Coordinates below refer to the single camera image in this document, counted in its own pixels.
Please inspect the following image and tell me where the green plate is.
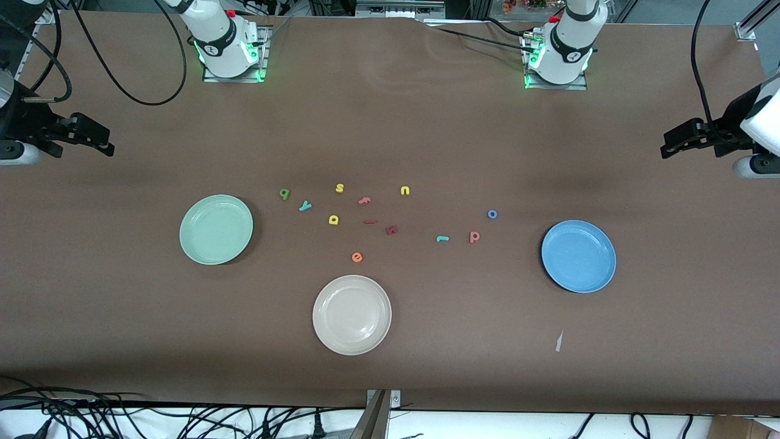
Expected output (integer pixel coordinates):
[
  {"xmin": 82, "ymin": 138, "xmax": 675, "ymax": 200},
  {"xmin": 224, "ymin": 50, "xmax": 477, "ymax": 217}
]
[{"xmin": 179, "ymin": 195, "xmax": 254, "ymax": 266}]

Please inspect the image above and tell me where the blue plate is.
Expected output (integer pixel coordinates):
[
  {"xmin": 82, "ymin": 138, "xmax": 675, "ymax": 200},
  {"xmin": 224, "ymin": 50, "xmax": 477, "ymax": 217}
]
[{"xmin": 541, "ymin": 220, "xmax": 617, "ymax": 294}]

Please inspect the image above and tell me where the brown table cover sheet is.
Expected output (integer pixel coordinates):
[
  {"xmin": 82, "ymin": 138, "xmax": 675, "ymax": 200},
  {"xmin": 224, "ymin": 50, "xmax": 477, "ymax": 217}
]
[{"xmin": 0, "ymin": 11, "xmax": 780, "ymax": 416}]

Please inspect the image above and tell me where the cardboard box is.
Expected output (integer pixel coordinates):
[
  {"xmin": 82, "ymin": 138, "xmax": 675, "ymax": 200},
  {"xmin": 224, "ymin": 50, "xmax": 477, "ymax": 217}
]
[{"xmin": 710, "ymin": 415, "xmax": 780, "ymax": 439}]

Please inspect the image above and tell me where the beige plate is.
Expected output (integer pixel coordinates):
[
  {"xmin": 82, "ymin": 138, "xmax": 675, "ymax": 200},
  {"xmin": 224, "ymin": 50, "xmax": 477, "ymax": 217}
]
[{"xmin": 312, "ymin": 275, "xmax": 392, "ymax": 356}]

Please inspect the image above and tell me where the grey angled beam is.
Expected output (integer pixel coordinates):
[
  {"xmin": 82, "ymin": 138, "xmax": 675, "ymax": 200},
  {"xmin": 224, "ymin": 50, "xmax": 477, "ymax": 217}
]
[{"xmin": 349, "ymin": 390, "xmax": 391, "ymax": 439}]

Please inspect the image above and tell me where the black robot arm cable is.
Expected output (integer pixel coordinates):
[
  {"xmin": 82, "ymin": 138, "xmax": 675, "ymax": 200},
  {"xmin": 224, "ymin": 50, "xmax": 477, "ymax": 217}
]
[
  {"xmin": 690, "ymin": 0, "xmax": 715, "ymax": 129},
  {"xmin": 15, "ymin": 0, "xmax": 188, "ymax": 105}
]

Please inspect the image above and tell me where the aluminium frame rail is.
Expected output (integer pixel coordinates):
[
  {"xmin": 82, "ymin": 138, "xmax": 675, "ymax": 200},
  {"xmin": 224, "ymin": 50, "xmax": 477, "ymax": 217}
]
[
  {"xmin": 12, "ymin": 9, "xmax": 62, "ymax": 80},
  {"xmin": 734, "ymin": 0, "xmax": 780, "ymax": 42}
]

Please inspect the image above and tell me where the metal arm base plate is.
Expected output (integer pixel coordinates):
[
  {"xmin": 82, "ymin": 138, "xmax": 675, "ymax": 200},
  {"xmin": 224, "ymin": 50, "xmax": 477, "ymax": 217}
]
[
  {"xmin": 202, "ymin": 26, "xmax": 269, "ymax": 83},
  {"xmin": 523, "ymin": 30, "xmax": 589, "ymax": 91}
]

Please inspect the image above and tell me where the black base cable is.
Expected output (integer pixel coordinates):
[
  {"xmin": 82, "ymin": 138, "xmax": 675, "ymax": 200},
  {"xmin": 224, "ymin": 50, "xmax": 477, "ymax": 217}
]
[
  {"xmin": 484, "ymin": 17, "xmax": 542, "ymax": 40},
  {"xmin": 425, "ymin": 26, "xmax": 532, "ymax": 55}
]

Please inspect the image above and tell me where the tangled black cable bundle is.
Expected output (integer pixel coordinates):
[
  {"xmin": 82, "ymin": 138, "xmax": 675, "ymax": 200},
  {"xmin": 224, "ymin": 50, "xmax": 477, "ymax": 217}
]
[{"xmin": 0, "ymin": 375, "xmax": 366, "ymax": 439}]

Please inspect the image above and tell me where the grey metal frame equipment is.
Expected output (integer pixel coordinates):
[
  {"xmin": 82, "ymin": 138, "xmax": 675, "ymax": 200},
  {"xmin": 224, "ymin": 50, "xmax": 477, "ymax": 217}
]
[{"xmin": 355, "ymin": 0, "xmax": 447, "ymax": 19}]

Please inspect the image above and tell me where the metal table bracket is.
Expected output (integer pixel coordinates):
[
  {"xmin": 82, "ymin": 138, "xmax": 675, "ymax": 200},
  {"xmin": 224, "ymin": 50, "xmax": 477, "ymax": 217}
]
[{"xmin": 366, "ymin": 389, "xmax": 402, "ymax": 410}]

